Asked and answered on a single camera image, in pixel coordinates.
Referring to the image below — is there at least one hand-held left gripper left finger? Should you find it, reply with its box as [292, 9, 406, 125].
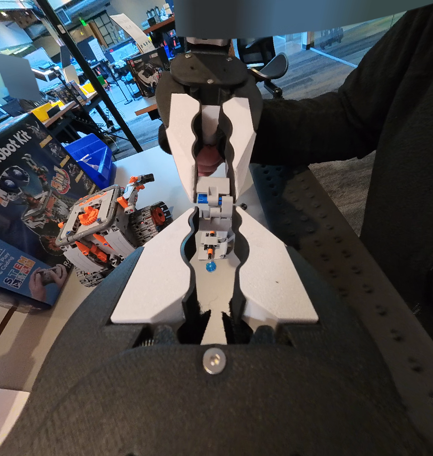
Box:
[110, 207, 199, 325]

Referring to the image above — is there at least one book stand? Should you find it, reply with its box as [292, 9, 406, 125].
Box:
[0, 386, 30, 456]

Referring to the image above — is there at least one toy tracked robot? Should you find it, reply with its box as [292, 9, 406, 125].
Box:
[55, 173, 175, 288]

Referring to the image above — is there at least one person's right hand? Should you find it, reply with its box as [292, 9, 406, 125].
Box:
[196, 143, 226, 178]

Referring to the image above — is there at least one blue robot kit box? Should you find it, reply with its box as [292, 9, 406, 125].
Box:
[0, 113, 96, 308]

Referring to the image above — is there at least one grey panel assembly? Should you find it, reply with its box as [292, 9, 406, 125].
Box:
[198, 217, 235, 274]

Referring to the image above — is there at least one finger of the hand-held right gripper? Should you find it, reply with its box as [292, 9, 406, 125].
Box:
[219, 98, 257, 200]
[165, 93, 222, 204]

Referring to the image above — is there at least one black office chair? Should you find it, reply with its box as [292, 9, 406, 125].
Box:
[237, 36, 289, 101]

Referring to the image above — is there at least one blue storage bin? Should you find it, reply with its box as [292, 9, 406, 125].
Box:
[64, 133, 117, 183]

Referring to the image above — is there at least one grey panel piece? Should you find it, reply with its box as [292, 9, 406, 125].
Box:
[196, 176, 235, 220]

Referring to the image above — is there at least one wooden work table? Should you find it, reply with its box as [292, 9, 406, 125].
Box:
[134, 95, 161, 117]

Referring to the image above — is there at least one toy car box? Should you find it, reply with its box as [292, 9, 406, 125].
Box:
[126, 47, 169, 97]

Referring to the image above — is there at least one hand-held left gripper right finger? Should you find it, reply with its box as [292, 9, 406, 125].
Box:
[232, 206, 319, 327]

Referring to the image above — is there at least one black pole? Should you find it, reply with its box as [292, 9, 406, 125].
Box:
[36, 0, 144, 154]

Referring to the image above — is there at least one yellow storage bin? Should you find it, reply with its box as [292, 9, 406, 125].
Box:
[30, 101, 66, 124]

